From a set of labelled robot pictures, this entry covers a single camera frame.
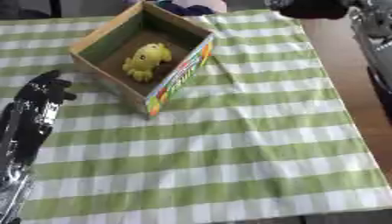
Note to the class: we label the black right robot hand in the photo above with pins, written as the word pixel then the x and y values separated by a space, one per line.
pixel 311 8

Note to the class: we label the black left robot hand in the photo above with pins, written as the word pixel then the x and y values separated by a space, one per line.
pixel 43 87

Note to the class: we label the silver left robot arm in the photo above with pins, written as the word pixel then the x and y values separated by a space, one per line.
pixel 23 140

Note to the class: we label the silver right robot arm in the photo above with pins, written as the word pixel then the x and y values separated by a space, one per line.
pixel 376 43

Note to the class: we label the tan cardboard box green inside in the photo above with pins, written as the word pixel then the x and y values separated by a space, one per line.
pixel 132 35

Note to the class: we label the yellow soft toy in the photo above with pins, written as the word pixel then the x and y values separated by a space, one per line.
pixel 145 59

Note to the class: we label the person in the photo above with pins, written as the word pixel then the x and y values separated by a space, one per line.
pixel 196 7

